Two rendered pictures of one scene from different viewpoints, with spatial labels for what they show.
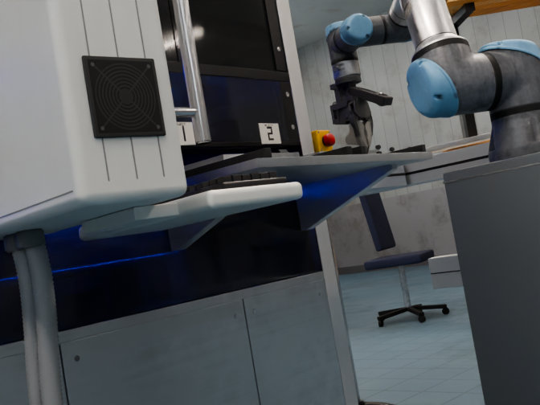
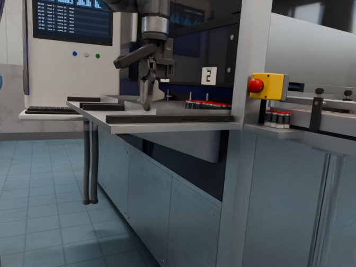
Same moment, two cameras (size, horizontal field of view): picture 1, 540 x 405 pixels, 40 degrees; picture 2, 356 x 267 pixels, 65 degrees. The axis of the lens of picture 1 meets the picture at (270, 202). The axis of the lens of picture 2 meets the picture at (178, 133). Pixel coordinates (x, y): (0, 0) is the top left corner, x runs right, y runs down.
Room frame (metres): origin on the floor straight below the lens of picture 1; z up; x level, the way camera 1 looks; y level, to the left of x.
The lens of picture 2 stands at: (2.33, -1.02, 0.99)
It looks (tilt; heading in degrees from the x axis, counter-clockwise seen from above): 10 degrees down; 108
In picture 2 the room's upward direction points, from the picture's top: 4 degrees clockwise
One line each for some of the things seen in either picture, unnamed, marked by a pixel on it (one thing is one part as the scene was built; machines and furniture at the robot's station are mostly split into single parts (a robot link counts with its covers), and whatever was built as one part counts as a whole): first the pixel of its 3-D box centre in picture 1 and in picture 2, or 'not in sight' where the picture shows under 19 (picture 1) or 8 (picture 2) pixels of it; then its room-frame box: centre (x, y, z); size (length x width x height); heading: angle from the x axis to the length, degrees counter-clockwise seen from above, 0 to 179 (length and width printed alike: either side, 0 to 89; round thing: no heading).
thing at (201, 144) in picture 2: (346, 198); (173, 145); (2.05, -0.21, 0.80); 0.34 x 0.03 x 0.13; 49
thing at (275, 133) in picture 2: not in sight; (276, 130); (2.35, -0.16, 0.87); 0.14 x 0.13 x 0.02; 49
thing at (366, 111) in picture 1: (349, 101); (156, 58); (2.00, -0.26, 1.05); 0.09 x 0.08 x 0.12; 49
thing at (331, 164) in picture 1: (281, 177); (145, 112); (1.87, -0.04, 0.87); 0.70 x 0.48 x 0.02; 139
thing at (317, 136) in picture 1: (317, 143); (268, 86); (2.31, -0.18, 1.00); 0.08 x 0.07 x 0.07; 49
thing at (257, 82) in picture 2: (328, 140); (256, 86); (2.28, -0.21, 1.00); 0.04 x 0.04 x 0.04; 49
